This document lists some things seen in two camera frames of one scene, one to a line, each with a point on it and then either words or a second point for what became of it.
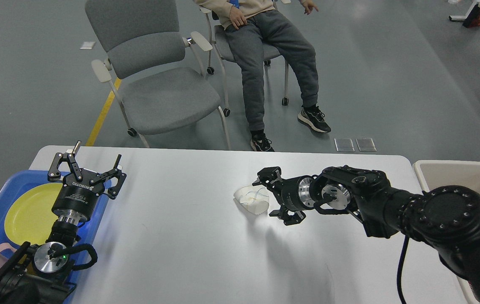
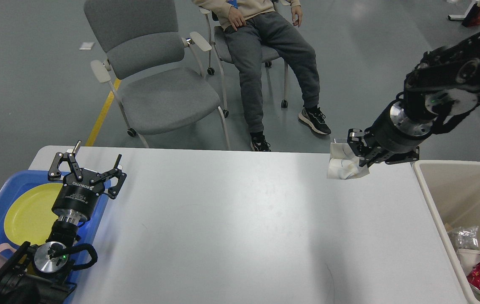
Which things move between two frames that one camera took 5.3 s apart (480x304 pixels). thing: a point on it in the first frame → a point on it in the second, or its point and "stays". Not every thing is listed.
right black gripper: [292, 194] → [384, 140]
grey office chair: [160, 76] stays
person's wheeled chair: [219, 39] stays
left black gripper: [75, 202] stays
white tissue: [254, 199] → [344, 163]
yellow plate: [31, 218] stays
